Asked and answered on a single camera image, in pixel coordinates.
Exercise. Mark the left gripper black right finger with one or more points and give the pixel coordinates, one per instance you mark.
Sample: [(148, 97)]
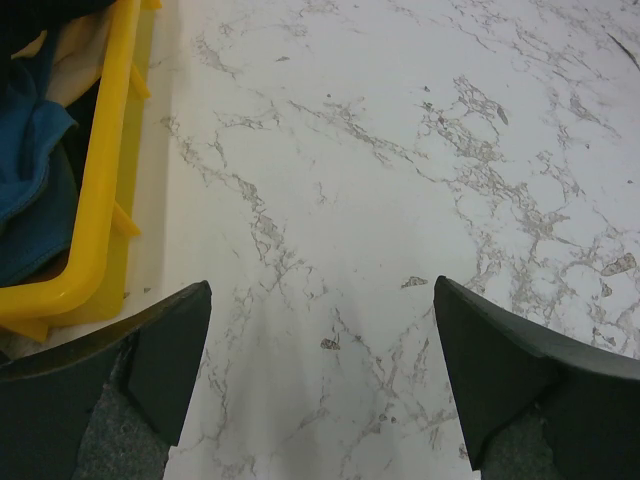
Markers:
[(502, 367)]

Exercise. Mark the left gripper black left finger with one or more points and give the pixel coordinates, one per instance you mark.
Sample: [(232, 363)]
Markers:
[(110, 404)]

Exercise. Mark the yellow plastic bin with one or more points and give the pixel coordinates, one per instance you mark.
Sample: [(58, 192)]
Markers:
[(91, 286)]

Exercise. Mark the blue t shirt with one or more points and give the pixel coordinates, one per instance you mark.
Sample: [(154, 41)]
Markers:
[(39, 195)]

